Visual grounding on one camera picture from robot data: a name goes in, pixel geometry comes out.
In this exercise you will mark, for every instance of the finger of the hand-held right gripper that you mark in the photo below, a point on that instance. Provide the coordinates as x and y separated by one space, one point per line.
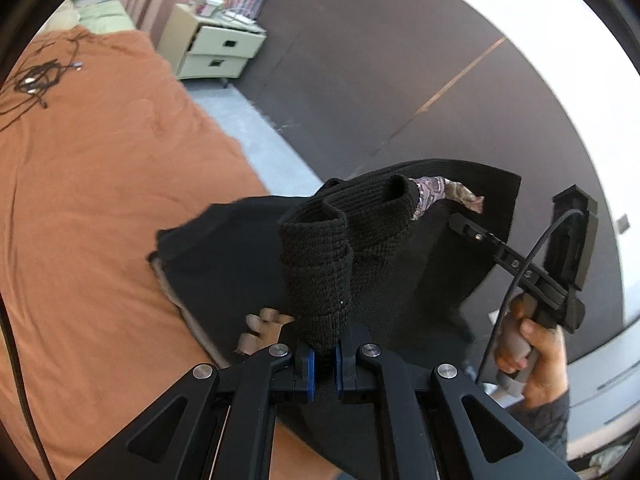
480 236

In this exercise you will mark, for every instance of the person's right forearm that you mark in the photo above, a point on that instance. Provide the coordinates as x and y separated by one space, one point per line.
542 430

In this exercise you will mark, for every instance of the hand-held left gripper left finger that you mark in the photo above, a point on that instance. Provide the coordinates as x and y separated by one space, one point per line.
310 375

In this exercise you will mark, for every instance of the person's right hand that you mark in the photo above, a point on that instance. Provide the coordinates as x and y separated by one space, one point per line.
547 365

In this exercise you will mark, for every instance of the small white box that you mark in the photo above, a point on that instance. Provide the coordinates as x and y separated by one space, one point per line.
207 4

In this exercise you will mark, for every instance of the white nightstand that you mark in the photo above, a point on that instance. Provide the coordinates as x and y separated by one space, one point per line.
220 45

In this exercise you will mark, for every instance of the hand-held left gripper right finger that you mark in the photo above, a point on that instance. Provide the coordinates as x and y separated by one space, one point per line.
338 370

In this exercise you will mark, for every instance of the black t-shirt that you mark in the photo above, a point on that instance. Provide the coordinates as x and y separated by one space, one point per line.
320 270

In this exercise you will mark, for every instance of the orange blanket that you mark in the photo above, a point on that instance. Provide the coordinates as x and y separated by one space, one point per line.
100 210

